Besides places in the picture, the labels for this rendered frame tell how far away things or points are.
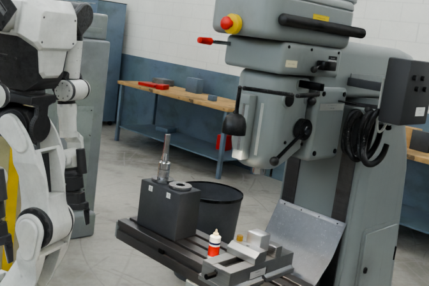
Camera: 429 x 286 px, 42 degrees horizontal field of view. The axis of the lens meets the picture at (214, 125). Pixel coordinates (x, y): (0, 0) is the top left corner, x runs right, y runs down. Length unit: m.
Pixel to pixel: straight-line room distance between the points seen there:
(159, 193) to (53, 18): 0.78
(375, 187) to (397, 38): 4.21
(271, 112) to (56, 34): 0.74
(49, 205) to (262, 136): 0.74
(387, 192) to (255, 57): 0.88
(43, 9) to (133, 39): 7.45
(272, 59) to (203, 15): 6.41
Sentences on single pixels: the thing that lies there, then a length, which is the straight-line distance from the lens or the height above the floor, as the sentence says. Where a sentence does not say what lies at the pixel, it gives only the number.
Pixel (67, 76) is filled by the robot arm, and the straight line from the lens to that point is 2.12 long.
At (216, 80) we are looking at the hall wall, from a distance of 7.81.
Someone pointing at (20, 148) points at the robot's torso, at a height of 1.28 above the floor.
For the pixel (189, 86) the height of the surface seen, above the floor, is 0.96.
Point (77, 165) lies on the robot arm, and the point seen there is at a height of 1.17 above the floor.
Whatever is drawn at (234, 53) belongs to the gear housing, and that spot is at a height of 1.67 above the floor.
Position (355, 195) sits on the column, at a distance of 2.16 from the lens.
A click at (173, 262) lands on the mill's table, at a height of 0.88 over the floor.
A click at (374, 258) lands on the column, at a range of 2.36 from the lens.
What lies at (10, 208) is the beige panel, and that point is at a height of 0.61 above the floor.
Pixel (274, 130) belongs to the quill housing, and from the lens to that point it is 1.77.
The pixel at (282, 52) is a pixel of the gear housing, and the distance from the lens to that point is 1.69.
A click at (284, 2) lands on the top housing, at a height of 1.84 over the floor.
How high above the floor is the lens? 1.73
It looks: 9 degrees down
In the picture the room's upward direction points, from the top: 7 degrees clockwise
